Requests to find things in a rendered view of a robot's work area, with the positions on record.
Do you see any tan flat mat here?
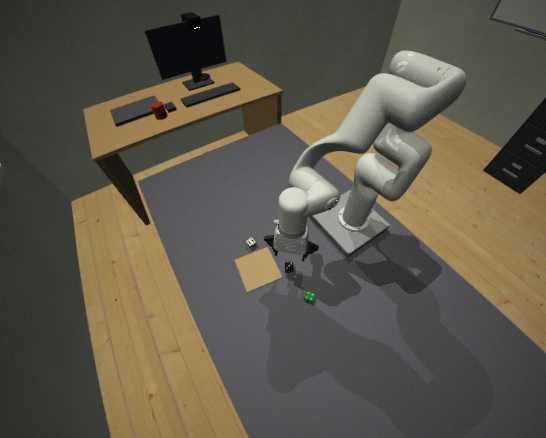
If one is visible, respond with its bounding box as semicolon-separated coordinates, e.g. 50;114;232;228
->
235;247;282;292

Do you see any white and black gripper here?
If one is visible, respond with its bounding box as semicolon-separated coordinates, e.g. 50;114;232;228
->
264;226;319;261

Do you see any green die with white pips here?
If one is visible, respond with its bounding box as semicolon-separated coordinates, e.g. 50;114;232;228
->
304;291;315;304

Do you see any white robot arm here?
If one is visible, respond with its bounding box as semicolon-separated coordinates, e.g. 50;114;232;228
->
273;50;467;239

